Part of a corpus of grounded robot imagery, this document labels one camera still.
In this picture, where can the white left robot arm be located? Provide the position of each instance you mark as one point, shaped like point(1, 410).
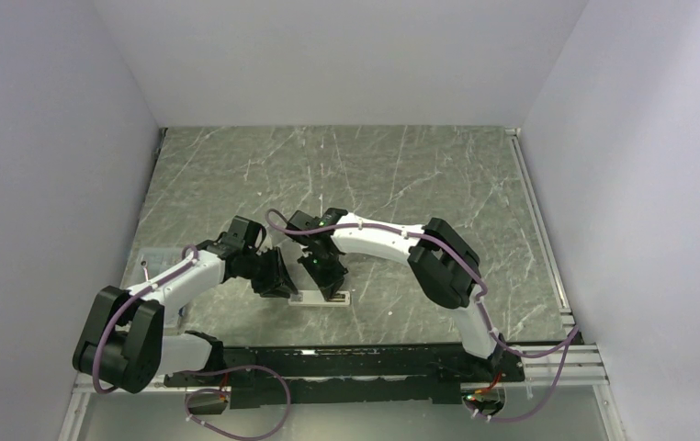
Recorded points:
point(123, 345)

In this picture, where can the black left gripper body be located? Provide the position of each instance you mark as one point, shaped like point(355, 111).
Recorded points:
point(264, 269)

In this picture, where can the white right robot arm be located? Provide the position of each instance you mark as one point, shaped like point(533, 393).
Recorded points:
point(446, 268)

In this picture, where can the clear plastic storage box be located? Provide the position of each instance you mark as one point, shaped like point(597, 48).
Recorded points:
point(153, 261)

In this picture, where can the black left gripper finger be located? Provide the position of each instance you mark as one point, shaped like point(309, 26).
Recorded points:
point(274, 290)
point(280, 271)

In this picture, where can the white remote control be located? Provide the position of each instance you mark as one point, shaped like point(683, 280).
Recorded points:
point(314, 298)

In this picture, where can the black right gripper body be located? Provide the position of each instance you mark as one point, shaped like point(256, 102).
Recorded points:
point(327, 273)

